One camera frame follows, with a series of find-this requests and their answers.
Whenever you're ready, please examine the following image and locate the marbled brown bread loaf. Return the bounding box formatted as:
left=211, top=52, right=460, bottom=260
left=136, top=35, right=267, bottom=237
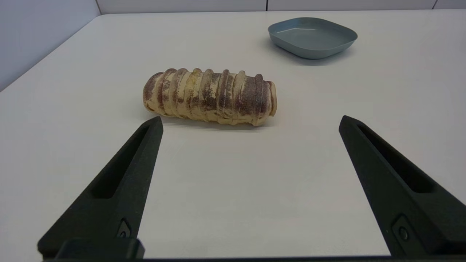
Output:
left=142, top=68, right=278, bottom=127

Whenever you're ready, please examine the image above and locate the blue-grey rounded plate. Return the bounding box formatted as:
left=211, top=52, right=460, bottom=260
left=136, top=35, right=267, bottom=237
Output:
left=268, top=17, right=358, bottom=60

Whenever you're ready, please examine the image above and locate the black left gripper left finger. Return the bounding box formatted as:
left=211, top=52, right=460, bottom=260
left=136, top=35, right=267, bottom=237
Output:
left=37, top=116, right=164, bottom=259

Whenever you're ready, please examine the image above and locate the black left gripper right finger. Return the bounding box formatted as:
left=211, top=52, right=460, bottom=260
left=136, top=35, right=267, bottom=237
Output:
left=338, top=115, right=466, bottom=257

